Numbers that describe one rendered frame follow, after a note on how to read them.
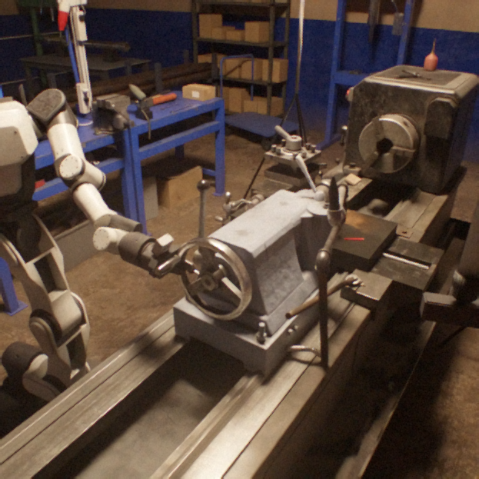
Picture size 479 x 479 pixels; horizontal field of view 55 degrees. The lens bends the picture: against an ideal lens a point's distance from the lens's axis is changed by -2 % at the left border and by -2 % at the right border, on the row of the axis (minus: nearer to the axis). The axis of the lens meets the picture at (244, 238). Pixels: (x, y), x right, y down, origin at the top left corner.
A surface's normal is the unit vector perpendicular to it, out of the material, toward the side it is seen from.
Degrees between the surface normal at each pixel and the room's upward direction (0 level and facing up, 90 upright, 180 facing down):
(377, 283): 0
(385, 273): 0
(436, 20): 90
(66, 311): 67
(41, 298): 90
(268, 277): 76
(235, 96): 90
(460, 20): 90
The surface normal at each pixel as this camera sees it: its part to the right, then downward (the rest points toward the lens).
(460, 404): 0.01, -0.87
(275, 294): 0.76, -0.10
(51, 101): -0.01, -0.38
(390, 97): -0.55, 0.40
